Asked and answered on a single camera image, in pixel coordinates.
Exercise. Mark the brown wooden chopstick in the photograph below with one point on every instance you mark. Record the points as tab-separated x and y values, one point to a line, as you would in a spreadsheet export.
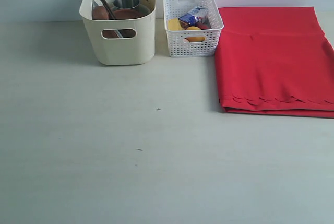
121	33
104	13

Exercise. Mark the white perforated plastic basket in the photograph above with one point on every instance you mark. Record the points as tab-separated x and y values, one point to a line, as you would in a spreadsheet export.
177	48

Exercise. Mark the white enamel bowl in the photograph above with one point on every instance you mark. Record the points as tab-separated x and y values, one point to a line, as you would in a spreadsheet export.
142	9

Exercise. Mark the brown wooden spoon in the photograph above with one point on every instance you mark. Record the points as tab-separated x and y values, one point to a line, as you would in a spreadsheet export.
100	13

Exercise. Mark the steel table knife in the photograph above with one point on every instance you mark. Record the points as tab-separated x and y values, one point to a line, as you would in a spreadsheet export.
109	34

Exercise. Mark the red sausage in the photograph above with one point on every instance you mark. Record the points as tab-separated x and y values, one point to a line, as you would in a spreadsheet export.
203	26

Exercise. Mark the red tablecloth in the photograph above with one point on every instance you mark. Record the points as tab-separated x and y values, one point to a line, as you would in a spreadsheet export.
274	61

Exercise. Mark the cream plastic bin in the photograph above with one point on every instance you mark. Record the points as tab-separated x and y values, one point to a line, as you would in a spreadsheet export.
127	51

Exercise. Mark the stainless steel cup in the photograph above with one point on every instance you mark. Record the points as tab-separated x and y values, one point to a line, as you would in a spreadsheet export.
126	4

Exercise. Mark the yellow lemon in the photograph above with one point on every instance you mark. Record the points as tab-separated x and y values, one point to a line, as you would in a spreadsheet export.
194	39

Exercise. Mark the yellow cheese wedge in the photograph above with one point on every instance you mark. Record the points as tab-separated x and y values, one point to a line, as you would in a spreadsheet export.
174	25

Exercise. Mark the blue white milk carton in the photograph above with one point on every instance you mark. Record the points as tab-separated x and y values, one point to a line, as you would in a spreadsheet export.
197	14

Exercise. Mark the brown wooden plate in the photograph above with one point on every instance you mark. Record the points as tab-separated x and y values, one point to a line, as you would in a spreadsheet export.
126	14

